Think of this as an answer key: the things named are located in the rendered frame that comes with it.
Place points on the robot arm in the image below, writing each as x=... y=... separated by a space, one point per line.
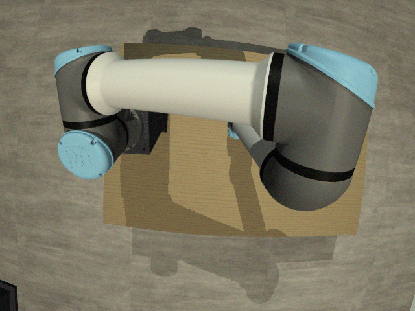
x=325 y=101

